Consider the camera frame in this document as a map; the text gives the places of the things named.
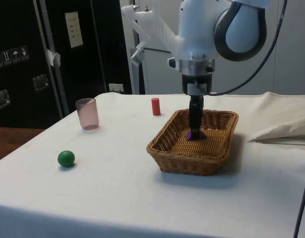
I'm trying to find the black cabinet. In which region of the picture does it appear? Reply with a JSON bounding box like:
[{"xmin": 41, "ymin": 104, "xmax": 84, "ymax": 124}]
[{"xmin": 0, "ymin": 0, "xmax": 133, "ymax": 129}]

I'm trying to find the purple triangular block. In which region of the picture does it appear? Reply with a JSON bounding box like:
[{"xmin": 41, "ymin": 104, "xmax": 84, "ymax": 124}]
[{"xmin": 186, "ymin": 130, "xmax": 208, "ymax": 141}]

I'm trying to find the wicker basket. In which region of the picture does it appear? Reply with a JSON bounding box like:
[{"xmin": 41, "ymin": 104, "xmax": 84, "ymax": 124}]
[{"xmin": 146, "ymin": 108, "xmax": 240, "ymax": 177}]

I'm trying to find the white lattice bracket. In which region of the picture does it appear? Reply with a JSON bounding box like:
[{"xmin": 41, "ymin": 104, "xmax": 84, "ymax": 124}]
[{"xmin": 121, "ymin": 3, "xmax": 183, "ymax": 65}]

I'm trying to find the black cable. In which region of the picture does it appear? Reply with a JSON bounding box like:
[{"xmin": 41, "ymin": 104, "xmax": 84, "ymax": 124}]
[
  {"xmin": 292, "ymin": 152, "xmax": 305, "ymax": 238},
  {"xmin": 208, "ymin": 0, "xmax": 289, "ymax": 96}
]

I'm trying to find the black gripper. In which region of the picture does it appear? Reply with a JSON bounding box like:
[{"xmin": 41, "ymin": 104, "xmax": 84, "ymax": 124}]
[{"xmin": 181, "ymin": 73, "xmax": 213, "ymax": 140}]

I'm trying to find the pale locker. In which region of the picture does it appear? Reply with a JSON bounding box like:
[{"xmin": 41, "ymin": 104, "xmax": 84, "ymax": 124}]
[{"xmin": 120, "ymin": 0, "xmax": 305, "ymax": 96}]

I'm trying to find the see-through pink cup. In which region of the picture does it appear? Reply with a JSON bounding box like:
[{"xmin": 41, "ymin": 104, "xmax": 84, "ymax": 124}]
[{"xmin": 75, "ymin": 98, "xmax": 100, "ymax": 131}]

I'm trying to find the red cylinder block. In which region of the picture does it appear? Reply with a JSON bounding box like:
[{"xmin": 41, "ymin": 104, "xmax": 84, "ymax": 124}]
[{"xmin": 151, "ymin": 97, "xmax": 161, "ymax": 117}]

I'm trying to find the green ball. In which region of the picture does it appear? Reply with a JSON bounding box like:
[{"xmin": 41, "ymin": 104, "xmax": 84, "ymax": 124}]
[{"xmin": 57, "ymin": 150, "xmax": 76, "ymax": 169}]

